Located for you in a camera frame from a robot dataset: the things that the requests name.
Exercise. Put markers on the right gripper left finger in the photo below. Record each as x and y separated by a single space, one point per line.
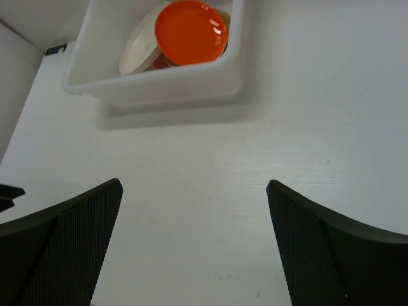
54 256

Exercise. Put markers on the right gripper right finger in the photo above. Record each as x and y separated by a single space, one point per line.
331 259

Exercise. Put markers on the cream round bowl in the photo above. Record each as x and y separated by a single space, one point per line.
141 48

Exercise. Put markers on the orange round plate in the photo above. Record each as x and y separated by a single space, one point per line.
190 32

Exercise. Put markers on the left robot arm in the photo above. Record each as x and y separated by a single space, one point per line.
7 196

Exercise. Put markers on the translucent white plastic bin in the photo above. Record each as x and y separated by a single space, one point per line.
94 65

